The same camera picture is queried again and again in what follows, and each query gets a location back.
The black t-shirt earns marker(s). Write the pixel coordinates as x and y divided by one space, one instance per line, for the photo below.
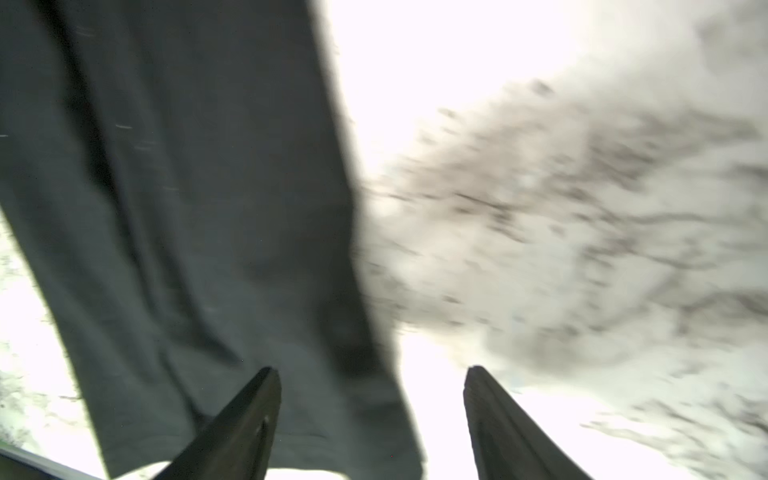
173 174

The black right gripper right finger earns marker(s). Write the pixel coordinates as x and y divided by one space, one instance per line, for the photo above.
507 444

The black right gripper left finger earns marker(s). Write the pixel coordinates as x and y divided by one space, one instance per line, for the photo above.
237 443

